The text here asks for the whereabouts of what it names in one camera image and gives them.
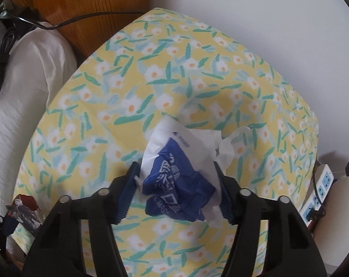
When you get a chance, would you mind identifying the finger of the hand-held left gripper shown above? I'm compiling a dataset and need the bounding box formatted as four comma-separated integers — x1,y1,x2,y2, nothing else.
1,216,18,237

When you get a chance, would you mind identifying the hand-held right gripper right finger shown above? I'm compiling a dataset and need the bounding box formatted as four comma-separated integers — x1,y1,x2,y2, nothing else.
213,162,326,277

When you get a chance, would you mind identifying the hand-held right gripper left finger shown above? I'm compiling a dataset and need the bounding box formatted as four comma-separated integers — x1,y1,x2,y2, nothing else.
21,162,141,277

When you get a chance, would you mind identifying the silver red wrapper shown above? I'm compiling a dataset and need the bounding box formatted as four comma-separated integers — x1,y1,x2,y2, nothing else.
6,195,45,237

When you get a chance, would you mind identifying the blue white mask packet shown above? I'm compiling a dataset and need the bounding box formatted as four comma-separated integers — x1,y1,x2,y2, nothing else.
134,117,254,228

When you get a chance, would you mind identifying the white power strip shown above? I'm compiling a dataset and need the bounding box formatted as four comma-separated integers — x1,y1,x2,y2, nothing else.
300,164,334,223

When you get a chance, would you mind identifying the white cylinder appliance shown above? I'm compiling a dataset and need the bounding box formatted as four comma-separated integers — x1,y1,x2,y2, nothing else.
313,160,349,269

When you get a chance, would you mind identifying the yellow floral tablecloth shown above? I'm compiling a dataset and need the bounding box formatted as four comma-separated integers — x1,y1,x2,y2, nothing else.
14,7,319,277

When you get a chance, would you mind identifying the white pillow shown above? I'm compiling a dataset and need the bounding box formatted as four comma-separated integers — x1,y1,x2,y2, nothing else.
0,21,78,211

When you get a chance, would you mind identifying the black power adapter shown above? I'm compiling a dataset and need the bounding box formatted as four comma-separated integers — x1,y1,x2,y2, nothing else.
0,7,40,31

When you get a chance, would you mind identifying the bundled black cord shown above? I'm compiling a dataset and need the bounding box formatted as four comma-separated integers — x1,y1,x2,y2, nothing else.
0,30,17,101

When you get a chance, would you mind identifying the black power cable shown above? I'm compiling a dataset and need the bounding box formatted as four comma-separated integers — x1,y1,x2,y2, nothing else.
33,11,147,31

